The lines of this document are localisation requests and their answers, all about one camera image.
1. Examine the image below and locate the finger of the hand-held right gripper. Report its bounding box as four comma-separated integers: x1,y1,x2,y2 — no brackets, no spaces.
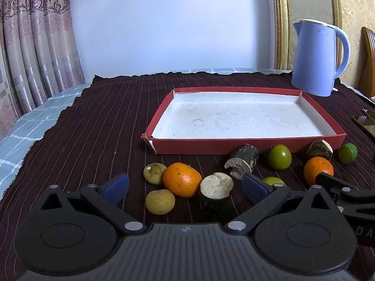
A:
315,172,375,221

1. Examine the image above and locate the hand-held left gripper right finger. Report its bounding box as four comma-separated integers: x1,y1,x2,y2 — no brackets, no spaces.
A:
227,172,340,236

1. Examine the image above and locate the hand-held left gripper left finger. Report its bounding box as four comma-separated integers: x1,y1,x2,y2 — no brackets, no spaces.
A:
39,173,147,235

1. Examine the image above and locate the orange mandarin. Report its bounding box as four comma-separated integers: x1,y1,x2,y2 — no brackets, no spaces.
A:
304,157,334,185
163,162,203,198

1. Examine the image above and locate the green cucumber piece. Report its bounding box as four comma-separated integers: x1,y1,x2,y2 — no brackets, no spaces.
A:
337,143,359,165

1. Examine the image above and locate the yellow longan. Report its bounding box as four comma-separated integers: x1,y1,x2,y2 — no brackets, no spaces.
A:
145,189,176,215
143,163,167,185

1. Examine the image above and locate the round green fruit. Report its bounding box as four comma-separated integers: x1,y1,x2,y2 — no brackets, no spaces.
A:
267,144,293,170

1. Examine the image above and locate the red cardboard tray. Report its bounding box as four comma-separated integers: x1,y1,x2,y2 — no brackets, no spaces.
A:
141,87,347,155

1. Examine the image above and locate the small yellow-green fruit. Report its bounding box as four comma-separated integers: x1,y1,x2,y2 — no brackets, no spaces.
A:
262,177,286,187

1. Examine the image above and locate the large dark smartphone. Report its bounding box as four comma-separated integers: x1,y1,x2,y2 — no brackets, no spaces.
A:
352,115,375,141

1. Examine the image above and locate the dark striped cloth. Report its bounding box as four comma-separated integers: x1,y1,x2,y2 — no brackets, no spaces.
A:
0,72,375,281

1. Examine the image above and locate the wooden chair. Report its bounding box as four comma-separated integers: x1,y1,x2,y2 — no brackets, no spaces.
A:
358,26,375,98

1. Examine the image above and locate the blue electric kettle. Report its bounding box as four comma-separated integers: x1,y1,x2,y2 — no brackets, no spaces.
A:
291,19,351,96

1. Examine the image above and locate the pink patterned curtain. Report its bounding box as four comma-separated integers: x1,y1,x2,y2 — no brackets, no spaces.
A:
0,0,86,129

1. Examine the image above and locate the gold wall moulding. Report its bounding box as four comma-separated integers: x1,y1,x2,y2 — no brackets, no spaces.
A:
271,0,291,71
328,0,343,36

